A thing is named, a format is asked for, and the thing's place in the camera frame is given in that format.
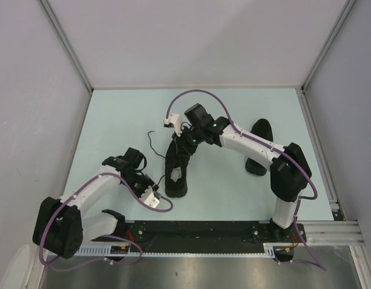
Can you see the white slotted cable duct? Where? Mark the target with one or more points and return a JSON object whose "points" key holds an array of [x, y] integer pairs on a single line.
{"points": [[118, 251]]}

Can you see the aluminium corner post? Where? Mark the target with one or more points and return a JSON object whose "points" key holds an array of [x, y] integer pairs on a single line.
{"points": [[63, 39], [330, 40]]}

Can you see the black shoelace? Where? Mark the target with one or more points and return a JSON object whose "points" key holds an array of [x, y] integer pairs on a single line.
{"points": [[158, 151]]}

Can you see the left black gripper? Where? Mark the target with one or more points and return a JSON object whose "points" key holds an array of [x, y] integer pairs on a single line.
{"points": [[149, 182]]}

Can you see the right aluminium side rail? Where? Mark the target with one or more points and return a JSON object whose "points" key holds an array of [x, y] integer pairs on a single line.
{"points": [[331, 191]]}

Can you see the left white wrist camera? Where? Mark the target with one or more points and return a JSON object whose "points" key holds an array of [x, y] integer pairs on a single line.
{"points": [[149, 198]]}

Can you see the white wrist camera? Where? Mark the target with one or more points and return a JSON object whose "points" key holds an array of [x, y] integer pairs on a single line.
{"points": [[149, 198], [174, 121]]}

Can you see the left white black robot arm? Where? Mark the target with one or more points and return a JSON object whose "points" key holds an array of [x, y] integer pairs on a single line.
{"points": [[62, 225]]}

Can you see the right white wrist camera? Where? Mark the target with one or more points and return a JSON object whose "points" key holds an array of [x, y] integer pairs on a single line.
{"points": [[174, 121]]}

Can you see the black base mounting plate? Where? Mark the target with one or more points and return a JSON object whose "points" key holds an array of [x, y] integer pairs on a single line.
{"points": [[207, 236]]}

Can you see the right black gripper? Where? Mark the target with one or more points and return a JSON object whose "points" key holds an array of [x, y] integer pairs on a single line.
{"points": [[180, 141]]}

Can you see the left aluminium corner post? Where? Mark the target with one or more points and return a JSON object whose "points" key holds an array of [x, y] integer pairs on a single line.
{"points": [[63, 39]]}

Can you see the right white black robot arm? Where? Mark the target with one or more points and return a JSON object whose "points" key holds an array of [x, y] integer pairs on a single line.
{"points": [[288, 167]]}

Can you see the aluminium frame rail front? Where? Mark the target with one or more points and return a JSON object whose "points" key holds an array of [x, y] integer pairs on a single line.
{"points": [[316, 233]]}

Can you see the right aluminium corner post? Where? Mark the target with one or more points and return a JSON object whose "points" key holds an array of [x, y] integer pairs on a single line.
{"points": [[330, 40]]}

